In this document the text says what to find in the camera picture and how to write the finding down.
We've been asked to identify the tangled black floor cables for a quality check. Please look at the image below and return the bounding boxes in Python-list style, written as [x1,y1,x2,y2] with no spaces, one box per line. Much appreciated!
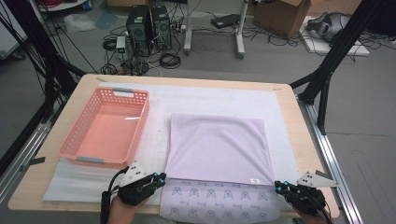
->
[242,26,312,49]

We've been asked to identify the white foam board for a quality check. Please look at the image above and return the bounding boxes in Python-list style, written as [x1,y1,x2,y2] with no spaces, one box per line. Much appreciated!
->
[300,15,372,57]

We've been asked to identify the black computer tower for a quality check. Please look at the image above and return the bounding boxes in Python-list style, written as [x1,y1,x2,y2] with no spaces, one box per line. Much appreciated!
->
[125,4,153,59]
[150,5,173,51]

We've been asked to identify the large open cardboard box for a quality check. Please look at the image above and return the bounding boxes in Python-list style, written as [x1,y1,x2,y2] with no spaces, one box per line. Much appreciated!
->
[253,0,312,39]

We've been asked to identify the grey metal bracket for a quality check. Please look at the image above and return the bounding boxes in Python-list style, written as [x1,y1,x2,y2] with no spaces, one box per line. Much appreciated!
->
[21,156,47,172]
[315,169,335,181]

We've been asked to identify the clear plastic bag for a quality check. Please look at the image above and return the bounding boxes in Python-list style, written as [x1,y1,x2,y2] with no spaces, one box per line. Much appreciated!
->
[64,13,96,34]

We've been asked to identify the white cabinet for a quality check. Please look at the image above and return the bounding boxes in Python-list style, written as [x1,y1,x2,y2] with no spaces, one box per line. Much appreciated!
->
[0,6,29,60]

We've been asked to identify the coiled black cable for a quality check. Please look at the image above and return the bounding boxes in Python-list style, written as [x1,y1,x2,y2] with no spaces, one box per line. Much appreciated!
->
[159,52,182,70]
[101,63,119,76]
[102,38,118,52]

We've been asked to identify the pink plastic basket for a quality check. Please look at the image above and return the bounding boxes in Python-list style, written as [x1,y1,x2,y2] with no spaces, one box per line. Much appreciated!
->
[56,87,151,171]

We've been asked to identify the blue sheet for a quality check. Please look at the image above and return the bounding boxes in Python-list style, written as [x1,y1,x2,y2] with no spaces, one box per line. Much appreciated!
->
[94,8,120,31]

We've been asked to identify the white-framed desk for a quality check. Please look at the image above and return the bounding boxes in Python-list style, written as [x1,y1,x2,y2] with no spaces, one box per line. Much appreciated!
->
[183,0,250,60]

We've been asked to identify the grey rounded device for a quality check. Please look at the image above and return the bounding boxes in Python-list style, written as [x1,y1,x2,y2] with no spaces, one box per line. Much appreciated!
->
[306,11,353,43]

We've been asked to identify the thin black cable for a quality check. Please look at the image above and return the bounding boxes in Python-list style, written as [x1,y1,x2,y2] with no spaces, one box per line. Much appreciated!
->
[311,199,334,224]

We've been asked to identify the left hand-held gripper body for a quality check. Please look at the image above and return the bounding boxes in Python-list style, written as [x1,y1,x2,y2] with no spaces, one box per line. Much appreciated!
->
[117,161,157,207]

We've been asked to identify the black metal frame post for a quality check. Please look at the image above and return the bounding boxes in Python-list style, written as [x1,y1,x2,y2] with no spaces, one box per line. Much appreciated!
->
[3,0,87,122]
[289,0,387,135]

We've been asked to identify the person's right hand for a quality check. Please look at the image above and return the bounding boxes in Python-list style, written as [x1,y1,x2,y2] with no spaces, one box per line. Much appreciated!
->
[293,209,331,224]

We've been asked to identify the white gridded foam mat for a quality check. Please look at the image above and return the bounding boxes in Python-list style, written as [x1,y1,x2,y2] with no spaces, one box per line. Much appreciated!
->
[42,81,302,210]

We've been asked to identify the person's left hand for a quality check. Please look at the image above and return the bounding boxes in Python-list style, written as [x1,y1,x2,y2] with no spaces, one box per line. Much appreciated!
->
[106,197,149,224]

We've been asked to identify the brown cardboard box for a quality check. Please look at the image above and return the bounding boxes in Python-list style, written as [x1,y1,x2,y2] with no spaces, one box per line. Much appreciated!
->
[106,0,148,7]

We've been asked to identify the black ribbed panel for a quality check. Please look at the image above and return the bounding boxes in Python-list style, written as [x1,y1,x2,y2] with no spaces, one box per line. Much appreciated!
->
[367,0,396,36]

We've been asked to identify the lavender printed towel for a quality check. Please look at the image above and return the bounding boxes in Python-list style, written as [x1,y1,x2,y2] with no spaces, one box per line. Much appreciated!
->
[159,112,283,224]

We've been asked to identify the black flat device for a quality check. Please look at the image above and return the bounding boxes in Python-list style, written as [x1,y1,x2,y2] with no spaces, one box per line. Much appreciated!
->
[210,13,241,30]

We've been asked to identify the light wooden cabinet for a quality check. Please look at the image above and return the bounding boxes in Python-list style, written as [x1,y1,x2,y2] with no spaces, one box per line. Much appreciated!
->
[311,0,363,17]

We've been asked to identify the aluminium rail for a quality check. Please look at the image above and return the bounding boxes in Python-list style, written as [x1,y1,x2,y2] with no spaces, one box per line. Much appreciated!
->
[297,96,364,224]
[0,119,53,203]

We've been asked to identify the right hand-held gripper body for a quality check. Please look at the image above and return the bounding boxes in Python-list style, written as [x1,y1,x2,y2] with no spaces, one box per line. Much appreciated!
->
[287,171,340,217]

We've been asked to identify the white box with green display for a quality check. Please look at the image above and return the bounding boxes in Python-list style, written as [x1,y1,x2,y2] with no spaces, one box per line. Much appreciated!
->
[115,35,127,62]

